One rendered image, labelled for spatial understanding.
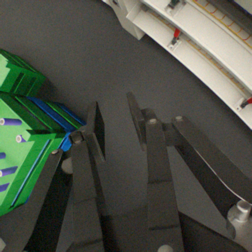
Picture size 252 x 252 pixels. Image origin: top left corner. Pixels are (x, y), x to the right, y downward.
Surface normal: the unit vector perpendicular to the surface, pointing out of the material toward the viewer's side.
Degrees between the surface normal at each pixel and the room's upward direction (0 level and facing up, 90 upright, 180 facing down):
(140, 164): 0
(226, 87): 16
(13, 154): 0
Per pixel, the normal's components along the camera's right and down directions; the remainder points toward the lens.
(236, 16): -0.40, 0.19
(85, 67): -0.22, 0.00
